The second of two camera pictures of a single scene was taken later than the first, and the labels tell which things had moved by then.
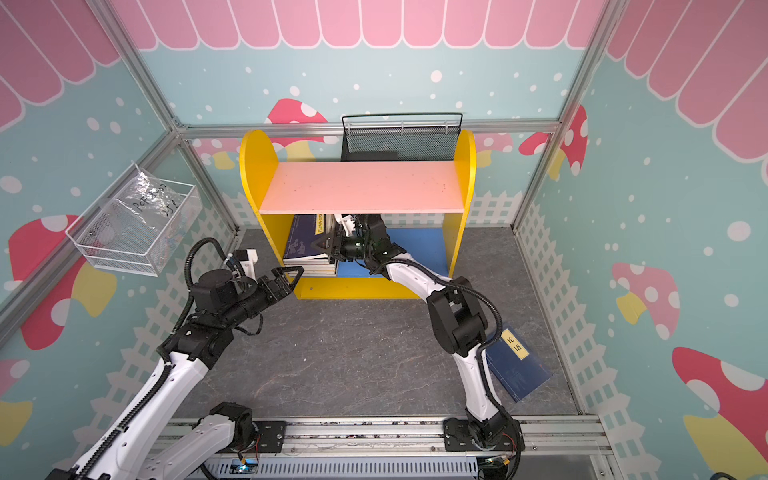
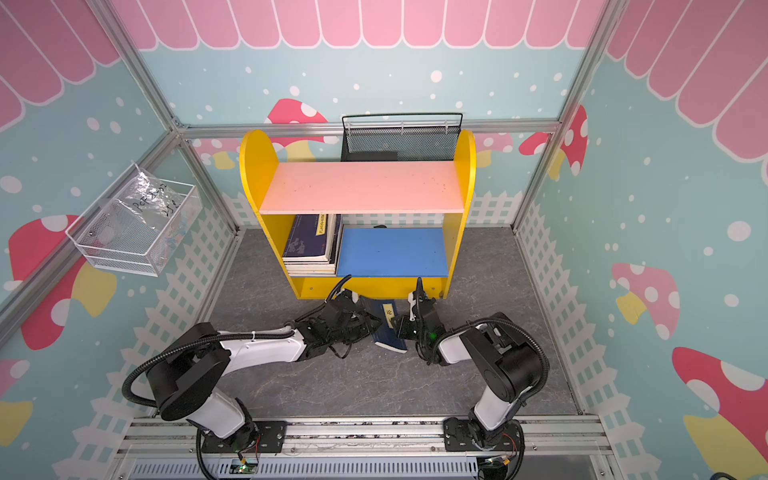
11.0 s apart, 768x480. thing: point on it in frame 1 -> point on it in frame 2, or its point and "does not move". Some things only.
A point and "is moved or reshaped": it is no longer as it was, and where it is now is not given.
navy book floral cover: (307, 261) does not move
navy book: (519, 370) is moved or reshaped
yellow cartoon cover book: (307, 273) does not move
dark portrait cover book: (316, 269) does not move
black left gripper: (283, 287) -> (368, 327)
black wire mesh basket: (400, 136) does not move
